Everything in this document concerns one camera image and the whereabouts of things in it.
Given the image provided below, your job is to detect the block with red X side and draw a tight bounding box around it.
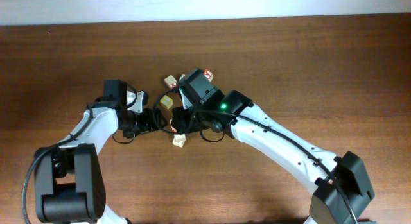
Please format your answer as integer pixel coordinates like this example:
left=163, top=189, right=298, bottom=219
left=164, top=75, right=177, bottom=89

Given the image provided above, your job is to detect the yellow letter block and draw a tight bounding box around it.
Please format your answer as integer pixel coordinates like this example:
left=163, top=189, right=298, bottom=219
left=160, top=95, right=173, bottom=110

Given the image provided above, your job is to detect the red letter A block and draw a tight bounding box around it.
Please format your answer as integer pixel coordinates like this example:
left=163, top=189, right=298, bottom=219
left=203, top=69, right=214, bottom=82

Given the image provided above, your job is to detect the blue letter D block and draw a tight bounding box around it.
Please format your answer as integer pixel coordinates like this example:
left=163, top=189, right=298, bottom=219
left=172, top=134, right=186, bottom=148

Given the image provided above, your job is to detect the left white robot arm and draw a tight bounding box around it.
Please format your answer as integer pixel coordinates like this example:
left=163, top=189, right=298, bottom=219
left=28, top=80, right=157, bottom=223

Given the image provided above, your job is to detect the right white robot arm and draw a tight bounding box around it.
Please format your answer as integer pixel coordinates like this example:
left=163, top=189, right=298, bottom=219
left=172, top=69, right=375, bottom=224

